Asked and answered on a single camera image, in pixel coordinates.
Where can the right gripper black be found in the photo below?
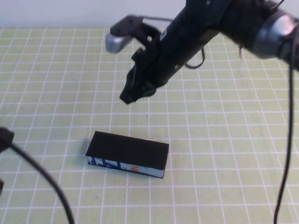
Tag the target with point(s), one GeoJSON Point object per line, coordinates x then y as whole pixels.
{"type": "Point", "coordinates": [168, 58]}

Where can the black glasses case printed side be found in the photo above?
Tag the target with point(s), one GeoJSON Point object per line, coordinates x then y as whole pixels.
{"type": "Point", "coordinates": [128, 149]}

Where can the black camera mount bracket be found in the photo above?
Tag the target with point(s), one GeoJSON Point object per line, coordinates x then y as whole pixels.
{"type": "Point", "coordinates": [149, 30]}

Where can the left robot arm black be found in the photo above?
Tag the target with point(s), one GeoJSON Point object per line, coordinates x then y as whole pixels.
{"type": "Point", "coordinates": [7, 136]}

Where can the green white grid tablecloth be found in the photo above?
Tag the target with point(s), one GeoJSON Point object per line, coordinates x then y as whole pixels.
{"type": "Point", "coordinates": [70, 93]}

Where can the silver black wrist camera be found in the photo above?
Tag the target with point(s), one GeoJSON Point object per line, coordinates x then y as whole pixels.
{"type": "Point", "coordinates": [114, 44]}

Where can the right robot arm black grey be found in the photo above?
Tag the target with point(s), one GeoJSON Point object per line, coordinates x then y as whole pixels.
{"type": "Point", "coordinates": [233, 14]}

